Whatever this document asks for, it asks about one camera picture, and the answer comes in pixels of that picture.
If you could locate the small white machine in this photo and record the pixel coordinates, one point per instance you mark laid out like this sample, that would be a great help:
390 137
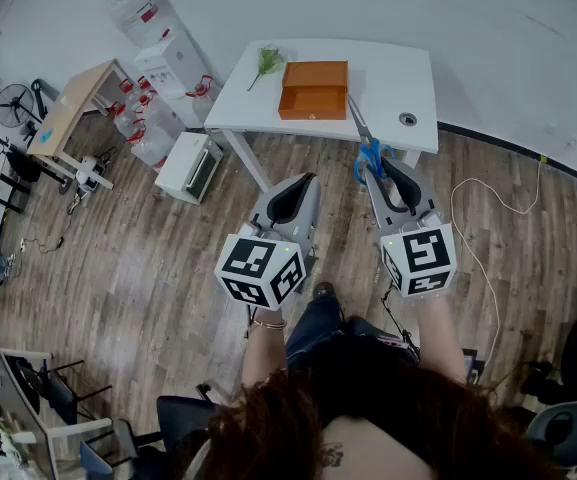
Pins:
88 168

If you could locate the person's dark shoe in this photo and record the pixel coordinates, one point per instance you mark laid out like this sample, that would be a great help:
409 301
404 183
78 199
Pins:
324 290

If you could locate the large clear dispenser bottle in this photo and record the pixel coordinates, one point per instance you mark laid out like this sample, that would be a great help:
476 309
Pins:
138 13

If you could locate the light wooden desk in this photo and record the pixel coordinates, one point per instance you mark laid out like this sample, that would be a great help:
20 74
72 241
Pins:
68 113

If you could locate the white table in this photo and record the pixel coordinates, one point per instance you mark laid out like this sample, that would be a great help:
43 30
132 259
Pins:
393 83

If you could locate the person's left forearm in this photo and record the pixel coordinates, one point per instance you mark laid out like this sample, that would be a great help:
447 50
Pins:
263 353

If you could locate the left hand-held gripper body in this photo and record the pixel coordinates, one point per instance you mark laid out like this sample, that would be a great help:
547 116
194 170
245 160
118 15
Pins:
260 268

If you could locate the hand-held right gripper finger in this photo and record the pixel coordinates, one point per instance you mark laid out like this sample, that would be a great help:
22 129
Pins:
413 188
383 208

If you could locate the green artificial plant sprig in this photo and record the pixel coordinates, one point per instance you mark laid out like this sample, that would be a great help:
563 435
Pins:
270 60

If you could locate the black standing fan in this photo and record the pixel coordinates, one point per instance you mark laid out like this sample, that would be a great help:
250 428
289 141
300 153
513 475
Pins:
14 104

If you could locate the person's black top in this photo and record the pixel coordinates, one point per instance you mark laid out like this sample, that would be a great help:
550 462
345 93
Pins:
368 368

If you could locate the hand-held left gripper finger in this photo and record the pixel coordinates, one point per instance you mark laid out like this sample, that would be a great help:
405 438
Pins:
308 208
268 205

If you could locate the pink waist pack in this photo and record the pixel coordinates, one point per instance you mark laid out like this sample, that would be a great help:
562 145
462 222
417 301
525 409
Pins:
393 341

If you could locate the round grey table grommet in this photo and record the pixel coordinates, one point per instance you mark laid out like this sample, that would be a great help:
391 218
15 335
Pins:
408 119

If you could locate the black chair seat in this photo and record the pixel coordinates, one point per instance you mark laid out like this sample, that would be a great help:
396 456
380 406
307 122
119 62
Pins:
23 165

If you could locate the black office chair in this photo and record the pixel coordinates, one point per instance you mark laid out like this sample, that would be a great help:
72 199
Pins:
183 418

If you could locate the white water dispenser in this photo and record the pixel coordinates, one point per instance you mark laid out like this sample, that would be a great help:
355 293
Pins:
173 63

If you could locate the person's blue jeans leg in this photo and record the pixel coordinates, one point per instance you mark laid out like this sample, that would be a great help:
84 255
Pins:
318 323

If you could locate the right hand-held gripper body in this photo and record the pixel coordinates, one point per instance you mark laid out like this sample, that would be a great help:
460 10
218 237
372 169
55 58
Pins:
423 258

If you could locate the black screen device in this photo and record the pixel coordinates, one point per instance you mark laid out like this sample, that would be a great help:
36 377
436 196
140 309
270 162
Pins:
473 365

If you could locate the person's right forearm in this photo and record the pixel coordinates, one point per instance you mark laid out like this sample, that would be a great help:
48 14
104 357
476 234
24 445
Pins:
440 338

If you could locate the orange wooden box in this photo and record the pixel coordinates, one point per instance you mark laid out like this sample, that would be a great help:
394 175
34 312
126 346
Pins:
313 105

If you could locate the grey desk with white frame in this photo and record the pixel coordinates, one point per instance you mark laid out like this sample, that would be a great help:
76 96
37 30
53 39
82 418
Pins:
13 398

